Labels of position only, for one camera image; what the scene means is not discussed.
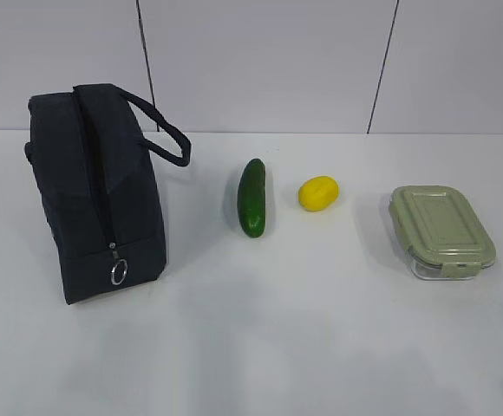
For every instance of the yellow lemon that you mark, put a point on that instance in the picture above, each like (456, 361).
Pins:
(318, 193)

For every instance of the glass container with green lid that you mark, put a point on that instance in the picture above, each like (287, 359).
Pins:
(440, 233)

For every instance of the green cucumber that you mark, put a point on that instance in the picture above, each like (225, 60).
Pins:
(251, 199)

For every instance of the dark navy lunch bag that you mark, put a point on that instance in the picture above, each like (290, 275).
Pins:
(90, 150)

